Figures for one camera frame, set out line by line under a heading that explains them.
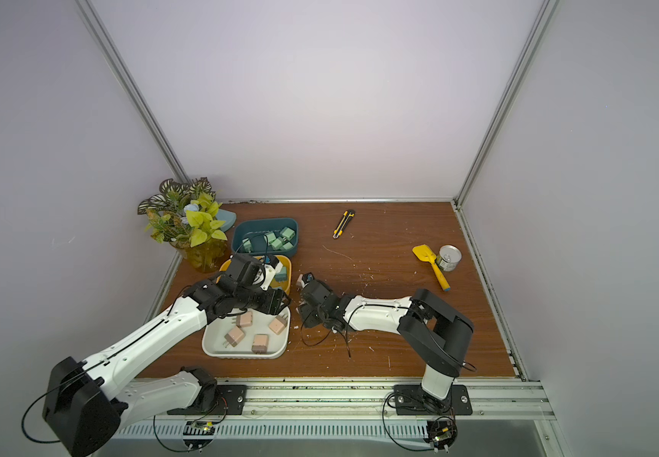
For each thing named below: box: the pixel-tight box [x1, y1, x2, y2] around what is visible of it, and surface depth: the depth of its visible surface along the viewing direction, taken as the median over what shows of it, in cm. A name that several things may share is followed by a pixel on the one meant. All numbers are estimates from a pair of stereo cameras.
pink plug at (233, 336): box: [222, 325, 245, 349], surface depth 85 cm
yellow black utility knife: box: [332, 209, 357, 239], surface depth 115 cm
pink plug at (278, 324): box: [268, 313, 289, 336], surface depth 86 cm
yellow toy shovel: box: [412, 243, 452, 292], surface depth 102 cm
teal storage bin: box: [231, 217, 300, 257], surface depth 108 cm
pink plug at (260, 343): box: [251, 333, 270, 355], surface depth 83 cm
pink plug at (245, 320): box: [236, 311, 254, 328], surface depth 87 cm
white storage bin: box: [201, 306, 291, 359], surface depth 84 cm
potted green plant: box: [137, 177, 229, 274], surface depth 92 cm
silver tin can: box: [436, 243, 462, 273], surface depth 99 cm
